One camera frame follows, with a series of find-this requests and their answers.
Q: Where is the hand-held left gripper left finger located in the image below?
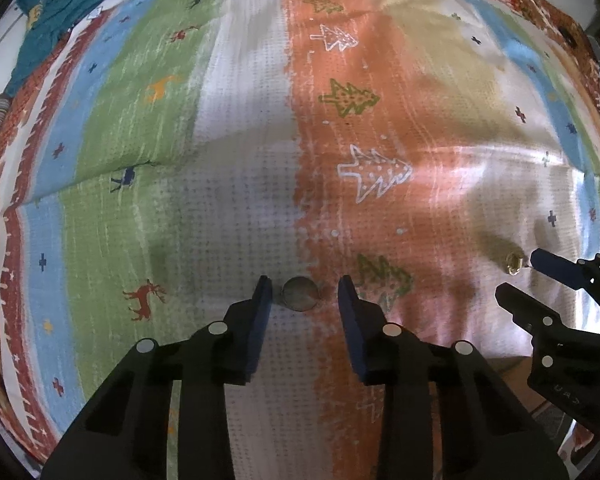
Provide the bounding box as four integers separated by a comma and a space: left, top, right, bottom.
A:
40, 275, 274, 480

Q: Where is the round grey coin-like pendant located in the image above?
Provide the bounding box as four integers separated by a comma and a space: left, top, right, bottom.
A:
281, 276, 320, 311

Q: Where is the striped colourful blanket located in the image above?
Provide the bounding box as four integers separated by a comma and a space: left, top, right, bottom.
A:
0, 0, 600, 480

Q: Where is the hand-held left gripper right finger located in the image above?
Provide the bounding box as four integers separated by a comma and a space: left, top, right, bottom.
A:
337, 275, 571, 480

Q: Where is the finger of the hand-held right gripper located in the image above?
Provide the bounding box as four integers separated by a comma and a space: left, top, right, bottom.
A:
495, 282, 573, 343
529, 248, 600, 311

